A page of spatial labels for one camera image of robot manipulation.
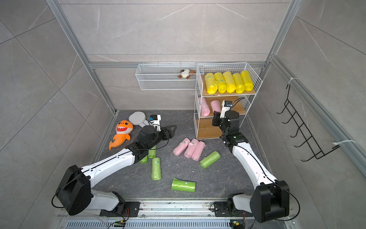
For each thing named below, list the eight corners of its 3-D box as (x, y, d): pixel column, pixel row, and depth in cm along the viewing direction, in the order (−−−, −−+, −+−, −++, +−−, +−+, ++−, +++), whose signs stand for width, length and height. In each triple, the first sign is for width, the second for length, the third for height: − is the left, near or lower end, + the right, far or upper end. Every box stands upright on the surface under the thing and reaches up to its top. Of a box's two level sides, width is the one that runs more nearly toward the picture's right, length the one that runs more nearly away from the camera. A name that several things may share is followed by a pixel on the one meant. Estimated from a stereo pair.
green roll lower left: (153, 181, 85) (151, 178, 82) (152, 160, 93) (151, 157, 90) (161, 179, 85) (160, 177, 82) (160, 159, 94) (159, 156, 91)
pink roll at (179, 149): (172, 153, 96) (172, 150, 93) (186, 139, 103) (186, 136, 100) (177, 157, 94) (177, 154, 91) (191, 142, 101) (191, 140, 99)
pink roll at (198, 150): (191, 158, 94) (191, 156, 91) (199, 142, 102) (199, 139, 99) (198, 161, 92) (199, 159, 89) (206, 145, 100) (206, 142, 97)
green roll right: (203, 169, 89) (203, 167, 86) (198, 163, 91) (199, 161, 89) (220, 158, 94) (221, 155, 91) (215, 152, 97) (216, 149, 94)
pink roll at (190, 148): (183, 155, 95) (183, 153, 92) (191, 140, 103) (191, 137, 100) (190, 158, 94) (190, 156, 91) (198, 142, 101) (198, 140, 99)
